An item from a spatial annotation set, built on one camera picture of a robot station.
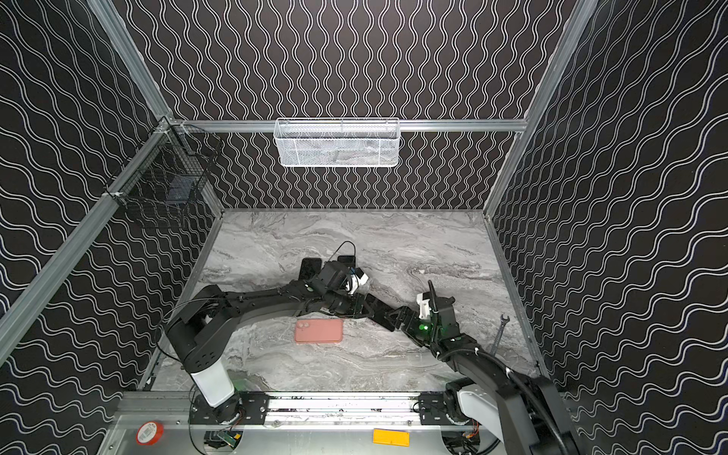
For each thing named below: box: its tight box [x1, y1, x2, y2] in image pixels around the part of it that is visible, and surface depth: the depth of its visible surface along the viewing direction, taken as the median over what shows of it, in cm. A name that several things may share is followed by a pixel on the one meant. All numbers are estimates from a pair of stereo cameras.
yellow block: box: [372, 428, 411, 448], surface depth 72 cm
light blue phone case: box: [337, 254, 356, 269], surface depth 106 cm
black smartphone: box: [362, 295, 396, 332], surface depth 85 cm
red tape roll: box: [135, 420, 164, 446], surface depth 71 cm
